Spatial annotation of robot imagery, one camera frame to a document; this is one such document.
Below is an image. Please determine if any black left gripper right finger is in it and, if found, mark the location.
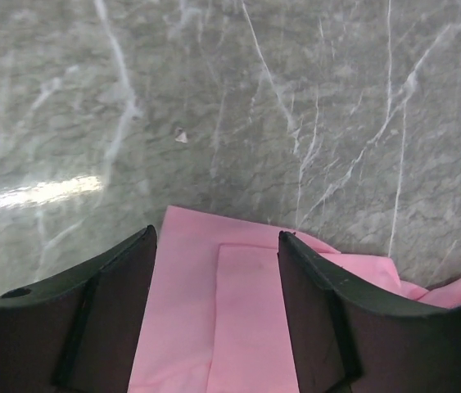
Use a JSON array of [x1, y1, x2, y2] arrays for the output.
[[278, 232, 461, 392]]

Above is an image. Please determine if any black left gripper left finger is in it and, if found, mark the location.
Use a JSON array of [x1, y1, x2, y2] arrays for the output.
[[0, 226, 157, 392]]

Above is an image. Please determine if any pink t shirt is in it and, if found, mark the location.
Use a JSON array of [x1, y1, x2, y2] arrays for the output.
[[129, 206, 461, 392]]

